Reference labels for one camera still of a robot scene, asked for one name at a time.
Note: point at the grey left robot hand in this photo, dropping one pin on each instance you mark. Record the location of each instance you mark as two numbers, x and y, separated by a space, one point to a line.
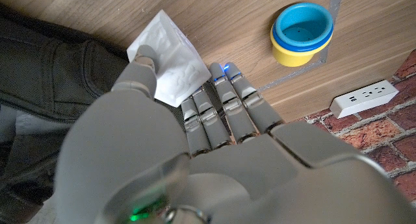
227 172

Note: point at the white power strip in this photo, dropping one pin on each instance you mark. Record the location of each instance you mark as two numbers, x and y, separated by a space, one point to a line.
364 99

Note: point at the brick print backdrop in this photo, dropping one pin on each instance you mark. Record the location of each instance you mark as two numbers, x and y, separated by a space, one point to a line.
390 133

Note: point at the white package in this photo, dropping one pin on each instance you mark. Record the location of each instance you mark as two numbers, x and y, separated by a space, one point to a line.
175 61

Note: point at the black backpack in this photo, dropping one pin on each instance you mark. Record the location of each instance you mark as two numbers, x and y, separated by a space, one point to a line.
48 81

